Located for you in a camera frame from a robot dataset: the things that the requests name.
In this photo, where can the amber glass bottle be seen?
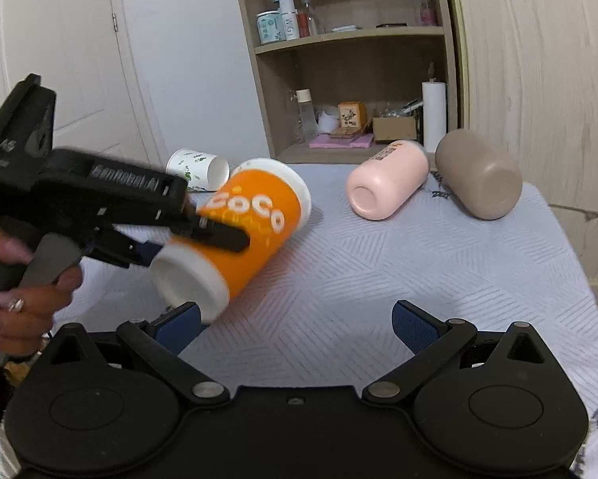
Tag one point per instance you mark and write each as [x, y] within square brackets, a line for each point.
[307, 20]

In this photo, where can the pink flat pad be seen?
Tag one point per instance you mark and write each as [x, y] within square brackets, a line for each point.
[326, 141]

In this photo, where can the white door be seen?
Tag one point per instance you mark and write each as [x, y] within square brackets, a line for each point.
[81, 50]

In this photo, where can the taupe brown tumbler cup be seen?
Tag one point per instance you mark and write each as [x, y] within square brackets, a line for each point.
[486, 181]

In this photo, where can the pink tumbler cup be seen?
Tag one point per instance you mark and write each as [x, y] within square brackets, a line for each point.
[378, 187]

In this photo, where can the clear bottle beige cap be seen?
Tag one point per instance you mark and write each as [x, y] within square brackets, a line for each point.
[307, 115]

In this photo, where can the person's left hand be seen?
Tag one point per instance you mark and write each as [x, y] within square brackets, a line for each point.
[27, 314]

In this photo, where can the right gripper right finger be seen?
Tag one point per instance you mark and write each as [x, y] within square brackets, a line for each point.
[435, 344]

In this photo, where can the wooden shelf unit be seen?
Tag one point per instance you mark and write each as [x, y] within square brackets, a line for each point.
[370, 51]

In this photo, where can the small pink bottle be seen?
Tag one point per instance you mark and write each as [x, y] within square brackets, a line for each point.
[427, 13]

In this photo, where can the white paper towel roll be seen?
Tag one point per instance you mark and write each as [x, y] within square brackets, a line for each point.
[434, 116]

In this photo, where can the wooden wardrobe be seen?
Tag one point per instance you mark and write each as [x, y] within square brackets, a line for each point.
[529, 82]

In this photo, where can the white spray bottle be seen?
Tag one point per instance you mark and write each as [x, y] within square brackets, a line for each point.
[289, 17]

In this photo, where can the orange coco paper cup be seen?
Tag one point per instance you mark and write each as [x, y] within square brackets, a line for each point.
[266, 198]

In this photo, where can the yellow patterned small box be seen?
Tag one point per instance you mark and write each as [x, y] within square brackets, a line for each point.
[352, 115]

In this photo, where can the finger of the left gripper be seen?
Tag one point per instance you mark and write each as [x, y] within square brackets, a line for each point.
[213, 234]
[108, 245]

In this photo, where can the teal white tissue canister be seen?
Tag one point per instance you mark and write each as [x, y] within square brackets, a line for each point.
[270, 27]

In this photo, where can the white quilted table cloth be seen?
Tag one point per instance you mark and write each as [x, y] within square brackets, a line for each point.
[320, 312]

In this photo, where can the small cardboard box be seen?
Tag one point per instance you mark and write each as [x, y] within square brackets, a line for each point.
[390, 129]

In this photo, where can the white green-patterned paper cup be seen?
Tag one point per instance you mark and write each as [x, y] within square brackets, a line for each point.
[203, 172]

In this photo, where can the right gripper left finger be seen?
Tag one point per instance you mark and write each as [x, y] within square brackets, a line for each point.
[154, 348]

